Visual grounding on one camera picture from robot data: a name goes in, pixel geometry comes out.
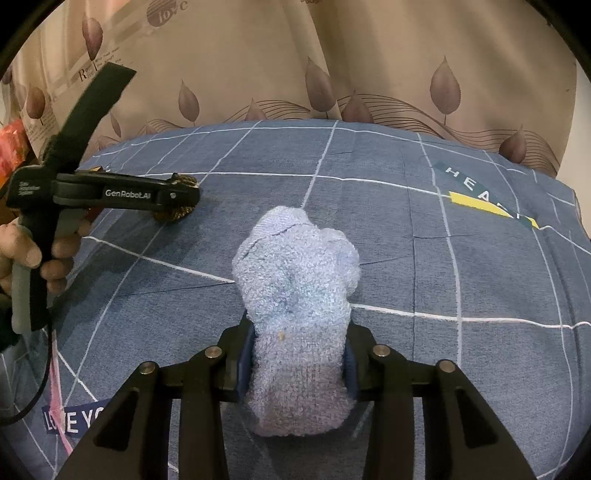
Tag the person's left hand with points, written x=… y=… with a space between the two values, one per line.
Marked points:
x=60 y=263

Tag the red plastic bag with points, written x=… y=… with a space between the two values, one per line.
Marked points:
x=9 y=147

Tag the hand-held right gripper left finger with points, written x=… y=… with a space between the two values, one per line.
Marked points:
x=242 y=364

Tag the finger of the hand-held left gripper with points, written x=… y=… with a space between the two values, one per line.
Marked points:
x=184 y=196

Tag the light blue sock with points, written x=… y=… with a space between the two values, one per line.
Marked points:
x=295 y=295

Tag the blue checked bed sheet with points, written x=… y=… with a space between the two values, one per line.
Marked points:
x=415 y=258

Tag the gold tin box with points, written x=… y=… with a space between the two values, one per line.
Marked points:
x=168 y=215

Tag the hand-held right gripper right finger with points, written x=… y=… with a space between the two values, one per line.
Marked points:
x=349 y=369

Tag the leaf print curtain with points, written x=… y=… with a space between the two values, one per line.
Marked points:
x=369 y=60

